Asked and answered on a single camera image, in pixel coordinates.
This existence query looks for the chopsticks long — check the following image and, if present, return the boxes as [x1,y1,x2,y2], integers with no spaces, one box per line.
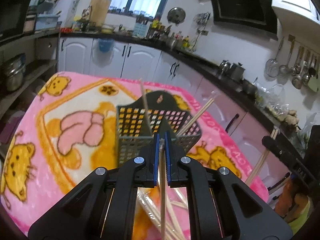
[137,189,185,239]

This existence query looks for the chopsticks crossing diagonal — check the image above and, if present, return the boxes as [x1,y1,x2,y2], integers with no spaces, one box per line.
[245,126,279,186]

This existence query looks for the yellow green sleeve forearm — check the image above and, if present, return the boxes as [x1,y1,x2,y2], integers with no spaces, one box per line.
[284,194,311,235]

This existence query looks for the person right hand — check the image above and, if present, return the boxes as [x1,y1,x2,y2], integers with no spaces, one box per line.
[274,178,310,223]

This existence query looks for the plastic bag of vegetables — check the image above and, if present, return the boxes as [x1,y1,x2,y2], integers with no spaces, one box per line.
[255,82,289,119]

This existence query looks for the pink cartoon blanket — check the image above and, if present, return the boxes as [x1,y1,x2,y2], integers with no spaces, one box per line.
[1,72,252,239]

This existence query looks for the hanging steel ladle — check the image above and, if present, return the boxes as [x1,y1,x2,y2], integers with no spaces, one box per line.
[278,39,296,75]

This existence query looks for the dark green utensil caddy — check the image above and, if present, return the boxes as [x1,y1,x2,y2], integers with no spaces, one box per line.
[116,90,202,166]

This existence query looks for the steel kettle pot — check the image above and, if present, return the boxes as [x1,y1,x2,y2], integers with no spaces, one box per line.
[228,62,245,82]

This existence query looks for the small steel teapot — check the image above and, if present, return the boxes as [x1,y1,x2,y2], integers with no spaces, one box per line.
[219,60,231,75]

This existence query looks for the blue bag on cabinet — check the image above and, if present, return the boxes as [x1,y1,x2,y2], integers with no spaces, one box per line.
[98,38,114,53]

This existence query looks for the stacked steel pots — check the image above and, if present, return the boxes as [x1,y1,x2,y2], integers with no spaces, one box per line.
[1,53,26,92]

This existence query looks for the black range hood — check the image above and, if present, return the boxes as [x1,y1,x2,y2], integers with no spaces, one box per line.
[211,0,278,36]

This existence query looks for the blue knife block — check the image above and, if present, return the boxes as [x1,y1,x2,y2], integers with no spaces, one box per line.
[132,23,149,38]

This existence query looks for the hanging steel pot lid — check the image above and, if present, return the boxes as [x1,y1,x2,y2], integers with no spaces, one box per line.
[167,7,186,25]

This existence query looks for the light blue storage box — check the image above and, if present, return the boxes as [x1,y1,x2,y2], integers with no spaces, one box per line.
[35,14,60,31]

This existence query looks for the wooden cutting board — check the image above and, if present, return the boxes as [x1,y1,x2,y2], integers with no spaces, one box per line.
[89,0,112,27]

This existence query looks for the black microwave oven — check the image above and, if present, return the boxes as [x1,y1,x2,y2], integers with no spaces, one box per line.
[0,0,31,41]

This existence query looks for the hanging wire skimmer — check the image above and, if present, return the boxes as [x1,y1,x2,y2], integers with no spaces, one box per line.
[265,37,284,78]

